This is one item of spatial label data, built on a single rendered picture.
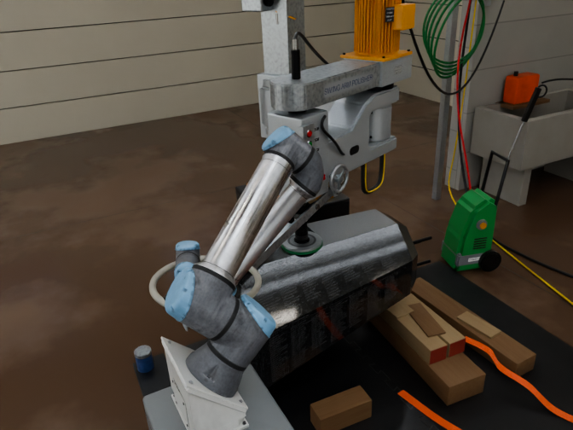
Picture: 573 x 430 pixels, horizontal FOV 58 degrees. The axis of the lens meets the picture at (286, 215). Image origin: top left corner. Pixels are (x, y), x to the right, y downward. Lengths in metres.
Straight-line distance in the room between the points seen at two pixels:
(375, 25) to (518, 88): 2.82
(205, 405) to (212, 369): 0.10
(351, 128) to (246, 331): 1.43
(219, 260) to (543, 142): 4.04
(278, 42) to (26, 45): 5.50
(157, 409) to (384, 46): 2.02
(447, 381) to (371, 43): 1.81
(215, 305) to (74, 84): 7.05
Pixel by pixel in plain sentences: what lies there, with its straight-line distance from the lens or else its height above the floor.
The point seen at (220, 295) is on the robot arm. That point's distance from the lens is 1.57.
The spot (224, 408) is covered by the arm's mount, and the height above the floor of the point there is 0.96.
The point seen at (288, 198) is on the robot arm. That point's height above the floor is 1.43.
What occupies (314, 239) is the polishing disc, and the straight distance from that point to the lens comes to 2.76.
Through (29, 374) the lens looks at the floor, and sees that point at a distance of 3.64.
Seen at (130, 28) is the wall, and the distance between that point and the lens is 8.44.
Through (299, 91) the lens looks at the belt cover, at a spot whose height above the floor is 1.66.
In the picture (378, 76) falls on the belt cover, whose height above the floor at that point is 1.63.
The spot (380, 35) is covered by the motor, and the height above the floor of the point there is 1.82.
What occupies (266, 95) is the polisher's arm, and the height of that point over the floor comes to 1.45.
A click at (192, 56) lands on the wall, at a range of 8.71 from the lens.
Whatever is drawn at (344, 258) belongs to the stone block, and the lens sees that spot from 2.78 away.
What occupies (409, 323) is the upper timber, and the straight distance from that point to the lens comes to 3.18.
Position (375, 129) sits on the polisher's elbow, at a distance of 2.98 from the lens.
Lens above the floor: 2.17
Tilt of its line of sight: 26 degrees down
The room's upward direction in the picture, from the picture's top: 3 degrees counter-clockwise
